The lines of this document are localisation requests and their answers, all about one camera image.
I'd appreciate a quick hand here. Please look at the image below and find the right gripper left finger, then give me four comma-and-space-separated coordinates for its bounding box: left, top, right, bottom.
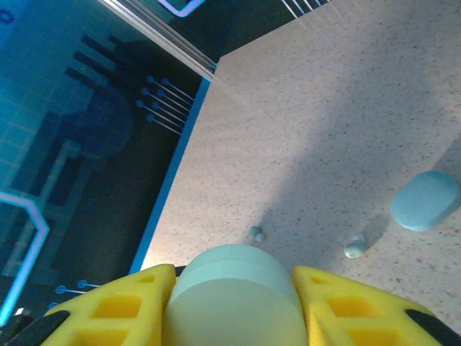
6, 264, 177, 346

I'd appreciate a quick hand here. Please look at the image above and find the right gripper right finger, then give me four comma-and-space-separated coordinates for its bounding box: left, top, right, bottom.
292, 265, 457, 346

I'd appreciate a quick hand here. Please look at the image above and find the blue earbud charging case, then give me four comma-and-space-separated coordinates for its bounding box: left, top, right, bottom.
390, 170, 461, 232

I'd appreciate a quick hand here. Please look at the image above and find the small mint wireless earbud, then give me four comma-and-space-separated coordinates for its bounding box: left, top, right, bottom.
336, 232, 368, 260
247, 226, 267, 242

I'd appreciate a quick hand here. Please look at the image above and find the blue table edge strip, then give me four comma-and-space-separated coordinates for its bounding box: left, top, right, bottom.
128, 77, 212, 275

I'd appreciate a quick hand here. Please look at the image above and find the aluminium frame post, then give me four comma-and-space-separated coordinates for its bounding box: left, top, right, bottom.
97, 0, 219, 79

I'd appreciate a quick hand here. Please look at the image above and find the mint earbud charging case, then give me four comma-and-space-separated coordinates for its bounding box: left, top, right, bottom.
164, 244, 309, 346

